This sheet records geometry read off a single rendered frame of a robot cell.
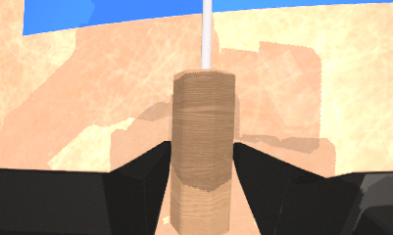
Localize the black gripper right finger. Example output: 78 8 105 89
233 142 393 235

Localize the blue flat strip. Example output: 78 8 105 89
23 0 393 36

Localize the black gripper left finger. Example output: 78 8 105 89
0 141 172 235

